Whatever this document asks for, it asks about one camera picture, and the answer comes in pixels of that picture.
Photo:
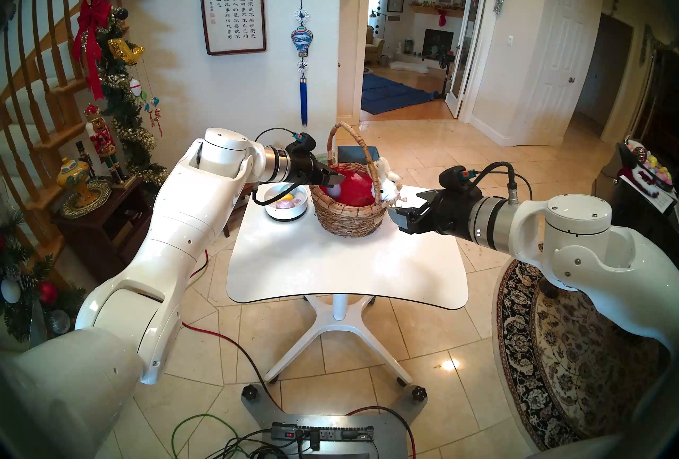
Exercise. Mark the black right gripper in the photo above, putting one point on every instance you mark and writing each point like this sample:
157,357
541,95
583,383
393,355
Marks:
451,214

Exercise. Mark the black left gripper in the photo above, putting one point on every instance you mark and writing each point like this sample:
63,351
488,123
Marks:
305,169

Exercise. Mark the purple easter egg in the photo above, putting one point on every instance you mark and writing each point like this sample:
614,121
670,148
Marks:
338,191

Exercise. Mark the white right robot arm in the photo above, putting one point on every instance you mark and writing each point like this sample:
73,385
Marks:
583,245

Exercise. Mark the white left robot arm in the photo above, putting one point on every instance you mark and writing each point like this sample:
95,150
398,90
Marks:
185,219

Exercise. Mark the pink glitter easter egg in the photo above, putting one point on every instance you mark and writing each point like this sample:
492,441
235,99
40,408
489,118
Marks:
285,205

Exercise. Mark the white egg hanging ornament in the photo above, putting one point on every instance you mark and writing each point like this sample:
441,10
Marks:
136,88

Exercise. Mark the dark red patterned egg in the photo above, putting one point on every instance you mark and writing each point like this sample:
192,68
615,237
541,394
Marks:
640,151

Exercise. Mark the pastel egg decoration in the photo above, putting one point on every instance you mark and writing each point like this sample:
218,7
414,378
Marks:
660,171

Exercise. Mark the red tulle cloth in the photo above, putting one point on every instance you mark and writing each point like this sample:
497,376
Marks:
355,190

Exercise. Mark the white plush bunny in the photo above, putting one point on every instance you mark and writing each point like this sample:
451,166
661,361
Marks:
390,191

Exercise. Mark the blue fabric storage box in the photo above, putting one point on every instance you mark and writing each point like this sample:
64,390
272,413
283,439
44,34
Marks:
350,153

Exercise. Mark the cream plush bunny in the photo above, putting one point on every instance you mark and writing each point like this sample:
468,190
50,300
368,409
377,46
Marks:
386,169

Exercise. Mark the white round bowl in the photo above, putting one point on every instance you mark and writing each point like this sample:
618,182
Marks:
289,214

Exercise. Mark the blue floor rug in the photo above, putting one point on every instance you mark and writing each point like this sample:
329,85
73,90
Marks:
390,94

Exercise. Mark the white fluffy pet bed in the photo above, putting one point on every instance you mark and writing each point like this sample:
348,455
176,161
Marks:
408,67

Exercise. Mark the blue vase knot hanging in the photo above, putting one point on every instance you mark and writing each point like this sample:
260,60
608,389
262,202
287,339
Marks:
302,41

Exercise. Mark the beige armchair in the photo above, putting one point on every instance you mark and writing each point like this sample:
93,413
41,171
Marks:
374,45

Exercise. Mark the black floor fan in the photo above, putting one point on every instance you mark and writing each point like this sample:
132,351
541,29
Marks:
447,59

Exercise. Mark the black fireplace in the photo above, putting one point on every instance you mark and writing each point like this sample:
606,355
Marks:
437,43

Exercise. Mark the white glass french door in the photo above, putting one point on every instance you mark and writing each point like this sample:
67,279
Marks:
467,39

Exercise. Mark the red christmas stocking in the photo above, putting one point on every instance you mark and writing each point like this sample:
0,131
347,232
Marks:
442,17

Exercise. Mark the green christmas garland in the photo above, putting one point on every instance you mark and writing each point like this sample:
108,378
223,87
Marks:
132,129

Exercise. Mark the white panel door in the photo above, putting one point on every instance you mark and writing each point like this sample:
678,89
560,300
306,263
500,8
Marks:
562,65

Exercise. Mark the black piano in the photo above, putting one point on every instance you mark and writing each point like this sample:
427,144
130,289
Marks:
631,230

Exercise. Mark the oriental patterned round rug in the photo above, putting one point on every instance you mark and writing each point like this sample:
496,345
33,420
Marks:
573,373

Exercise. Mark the red santa hat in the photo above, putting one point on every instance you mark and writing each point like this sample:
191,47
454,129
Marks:
642,181

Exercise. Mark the brass decorative plate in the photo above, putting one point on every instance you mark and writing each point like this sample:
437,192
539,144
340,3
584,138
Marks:
98,198

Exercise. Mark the black power strip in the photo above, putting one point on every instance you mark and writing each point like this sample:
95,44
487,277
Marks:
334,433

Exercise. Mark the red nutcracker figure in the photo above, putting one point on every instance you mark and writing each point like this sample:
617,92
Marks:
101,139

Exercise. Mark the gold fish ornament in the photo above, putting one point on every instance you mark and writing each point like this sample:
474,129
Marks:
124,50

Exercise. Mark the small black nutcracker figure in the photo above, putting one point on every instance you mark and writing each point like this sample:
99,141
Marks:
85,161

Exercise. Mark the white paper sheet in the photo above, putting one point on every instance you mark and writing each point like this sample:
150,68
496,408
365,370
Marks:
663,202

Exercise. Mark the yellow ceramic vase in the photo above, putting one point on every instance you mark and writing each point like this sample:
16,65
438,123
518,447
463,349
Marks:
71,174

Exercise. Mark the wooden staircase railing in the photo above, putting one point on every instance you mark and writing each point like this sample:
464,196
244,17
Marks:
58,137

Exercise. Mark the red ribbon bow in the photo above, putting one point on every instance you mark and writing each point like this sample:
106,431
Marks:
90,39

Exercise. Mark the silver green tinsel garland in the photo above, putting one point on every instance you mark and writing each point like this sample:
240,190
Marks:
646,39

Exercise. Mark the red bauble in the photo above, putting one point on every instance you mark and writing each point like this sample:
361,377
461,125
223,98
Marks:
48,292

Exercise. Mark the silver bauble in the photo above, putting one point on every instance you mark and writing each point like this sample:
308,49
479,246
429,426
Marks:
60,322

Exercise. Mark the small christmas tree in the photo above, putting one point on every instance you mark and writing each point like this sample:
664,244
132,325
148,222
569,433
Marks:
21,261

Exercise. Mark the white bauble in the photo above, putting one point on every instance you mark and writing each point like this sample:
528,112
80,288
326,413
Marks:
10,291

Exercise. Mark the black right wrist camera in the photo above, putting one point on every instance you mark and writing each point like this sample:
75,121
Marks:
456,178

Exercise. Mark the white table pedestal base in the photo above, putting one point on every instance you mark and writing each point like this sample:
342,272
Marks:
339,322

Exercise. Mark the black framed wall picture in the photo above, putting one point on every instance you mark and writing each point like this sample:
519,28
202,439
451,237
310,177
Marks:
395,0

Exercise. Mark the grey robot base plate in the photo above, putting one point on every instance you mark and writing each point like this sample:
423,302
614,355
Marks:
395,431

